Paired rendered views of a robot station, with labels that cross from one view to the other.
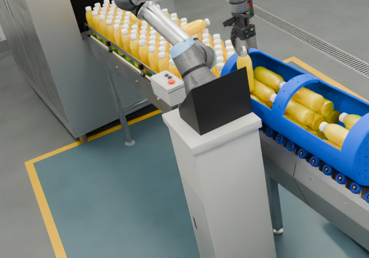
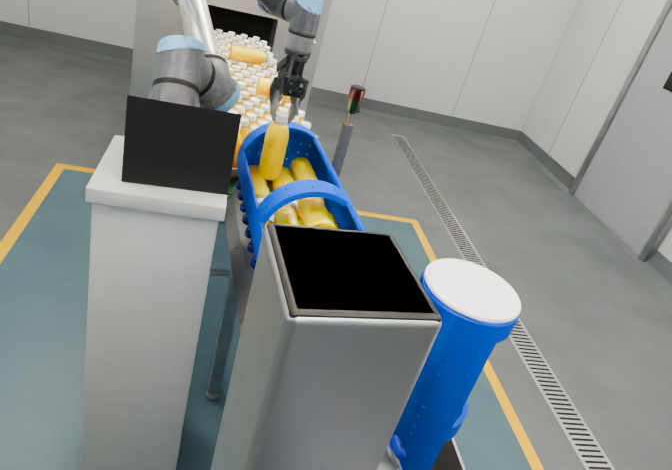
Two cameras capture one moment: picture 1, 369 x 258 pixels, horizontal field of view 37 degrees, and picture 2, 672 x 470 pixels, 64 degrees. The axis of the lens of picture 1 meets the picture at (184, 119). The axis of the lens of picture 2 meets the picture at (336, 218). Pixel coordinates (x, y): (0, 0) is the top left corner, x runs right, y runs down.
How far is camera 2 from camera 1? 1.12 m
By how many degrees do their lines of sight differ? 4
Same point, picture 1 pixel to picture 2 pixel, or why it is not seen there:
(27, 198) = (19, 197)
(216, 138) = (135, 196)
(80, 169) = not seen: hidden behind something
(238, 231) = (131, 358)
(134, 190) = not seen: hidden behind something
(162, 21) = (193, 14)
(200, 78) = (168, 97)
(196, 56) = (187, 66)
